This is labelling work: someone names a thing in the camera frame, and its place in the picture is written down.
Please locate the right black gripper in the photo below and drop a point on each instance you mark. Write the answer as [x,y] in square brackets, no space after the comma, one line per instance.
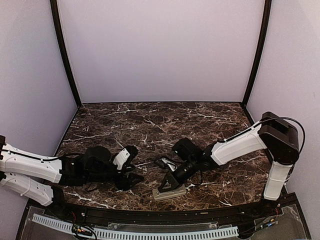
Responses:
[173,183]

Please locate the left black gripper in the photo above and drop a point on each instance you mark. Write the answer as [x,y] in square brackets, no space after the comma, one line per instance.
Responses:
[124,183]

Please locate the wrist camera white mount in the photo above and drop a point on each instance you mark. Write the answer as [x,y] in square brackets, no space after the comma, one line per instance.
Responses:
[165,163]
[124,157]

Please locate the black front rail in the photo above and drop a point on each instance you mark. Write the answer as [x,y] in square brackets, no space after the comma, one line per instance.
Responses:
[244,214]

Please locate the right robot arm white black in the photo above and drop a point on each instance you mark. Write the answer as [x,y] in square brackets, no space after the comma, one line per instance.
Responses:
[273,133]

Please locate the black frame post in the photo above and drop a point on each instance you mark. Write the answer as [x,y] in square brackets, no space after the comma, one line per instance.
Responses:
[258,53]
[63,51]

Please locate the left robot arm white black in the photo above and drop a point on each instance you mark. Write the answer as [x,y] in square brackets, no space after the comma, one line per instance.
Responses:
[96,165]

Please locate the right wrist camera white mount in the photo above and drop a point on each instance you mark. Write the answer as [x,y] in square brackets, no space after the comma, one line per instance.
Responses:
[165,163]

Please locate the white slotted cable duct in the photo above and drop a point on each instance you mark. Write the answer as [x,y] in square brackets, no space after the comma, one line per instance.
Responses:
[143,232]

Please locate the white remote control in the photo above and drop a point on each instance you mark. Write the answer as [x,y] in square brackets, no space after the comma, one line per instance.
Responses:
[159,196]

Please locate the right black frame post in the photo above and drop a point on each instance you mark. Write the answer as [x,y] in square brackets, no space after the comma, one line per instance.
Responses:
[258,53]

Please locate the left black frame post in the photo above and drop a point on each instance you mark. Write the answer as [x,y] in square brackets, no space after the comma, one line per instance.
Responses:
[63,51]

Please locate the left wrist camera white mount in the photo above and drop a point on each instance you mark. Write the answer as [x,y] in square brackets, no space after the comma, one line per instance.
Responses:
[124,157]

